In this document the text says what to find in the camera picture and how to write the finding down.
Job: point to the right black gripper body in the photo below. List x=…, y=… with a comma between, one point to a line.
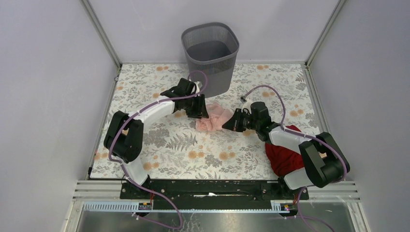
x=245, y=121

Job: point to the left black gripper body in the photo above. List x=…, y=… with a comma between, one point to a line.
x=193, y=106

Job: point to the pink plastic trash bag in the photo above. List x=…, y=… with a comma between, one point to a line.
x=217, y=117

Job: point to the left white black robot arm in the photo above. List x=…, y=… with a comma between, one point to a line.
x=124, y=137

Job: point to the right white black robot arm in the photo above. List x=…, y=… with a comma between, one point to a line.
x=324, y=163

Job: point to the grey plastic trash bin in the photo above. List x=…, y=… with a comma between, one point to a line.
x=212, y=49

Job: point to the red cloth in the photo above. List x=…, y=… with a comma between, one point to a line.
x=282, y=160

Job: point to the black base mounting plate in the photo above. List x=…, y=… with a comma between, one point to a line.
x=211, y=192

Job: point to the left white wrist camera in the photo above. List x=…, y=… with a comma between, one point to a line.
x=198, y=87

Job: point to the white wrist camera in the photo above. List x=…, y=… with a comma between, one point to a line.
x=244, y=100
x=198, y=87

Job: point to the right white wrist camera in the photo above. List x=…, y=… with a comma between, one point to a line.
x=244, y=100

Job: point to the grey slotted cable duct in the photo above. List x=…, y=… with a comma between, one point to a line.
x=143, y=207

